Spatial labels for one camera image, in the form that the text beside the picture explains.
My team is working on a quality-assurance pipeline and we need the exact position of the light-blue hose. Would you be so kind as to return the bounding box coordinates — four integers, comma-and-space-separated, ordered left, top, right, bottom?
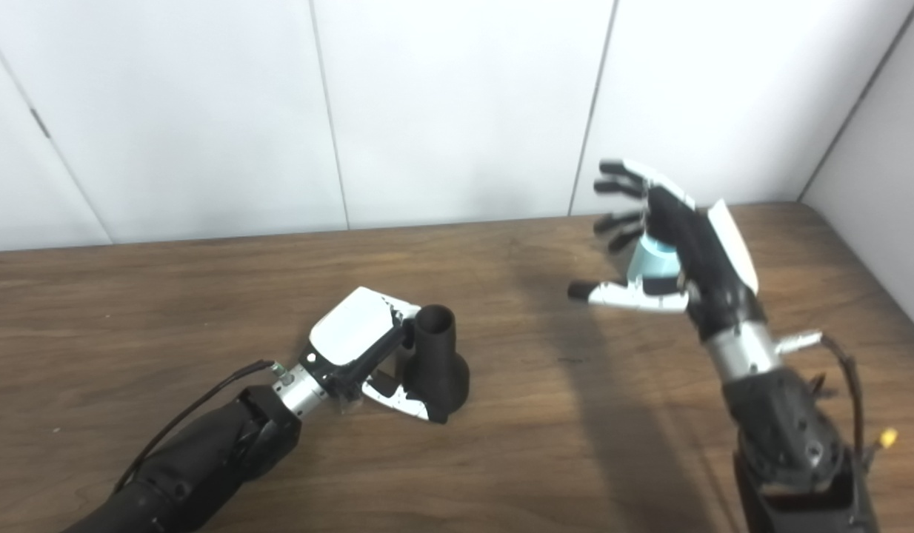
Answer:
626, 233, 684, 295

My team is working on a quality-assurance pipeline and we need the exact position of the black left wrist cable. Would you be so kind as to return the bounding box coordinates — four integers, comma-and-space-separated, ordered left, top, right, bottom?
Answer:
113, 360, 280, 493

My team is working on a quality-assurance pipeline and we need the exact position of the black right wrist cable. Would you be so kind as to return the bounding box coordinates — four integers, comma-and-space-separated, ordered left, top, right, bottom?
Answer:
775, 331, 873, 475

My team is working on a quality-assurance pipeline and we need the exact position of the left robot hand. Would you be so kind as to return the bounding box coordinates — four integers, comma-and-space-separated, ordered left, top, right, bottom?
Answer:
298, 286, 450, 424

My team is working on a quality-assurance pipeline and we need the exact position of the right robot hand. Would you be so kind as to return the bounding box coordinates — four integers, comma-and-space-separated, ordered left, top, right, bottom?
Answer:
567, 158, 767, 343

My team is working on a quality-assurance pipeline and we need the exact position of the black nozzle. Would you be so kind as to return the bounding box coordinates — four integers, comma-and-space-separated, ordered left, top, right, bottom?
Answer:
401, 304, 470, 419

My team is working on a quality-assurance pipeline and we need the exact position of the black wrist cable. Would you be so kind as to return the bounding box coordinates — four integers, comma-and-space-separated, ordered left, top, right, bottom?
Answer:
775, 331, 873, 475
113, 360, 280, 493

